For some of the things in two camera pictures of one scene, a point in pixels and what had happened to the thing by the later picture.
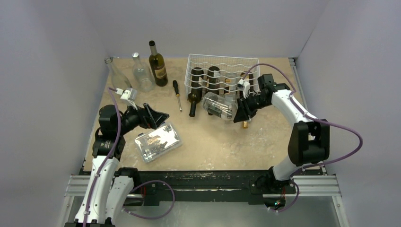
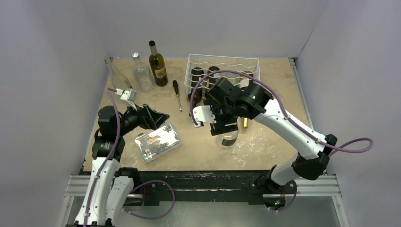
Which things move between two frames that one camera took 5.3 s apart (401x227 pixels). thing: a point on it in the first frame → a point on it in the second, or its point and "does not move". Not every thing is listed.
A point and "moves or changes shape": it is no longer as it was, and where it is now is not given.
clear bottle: [222, 106] moves or changes shape
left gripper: [152, 118] does not move
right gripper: [248, 105] → [224, 126]
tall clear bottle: [119, 79] does not move
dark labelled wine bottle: [158, 66] does not move
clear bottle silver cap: [143, 74] does not move
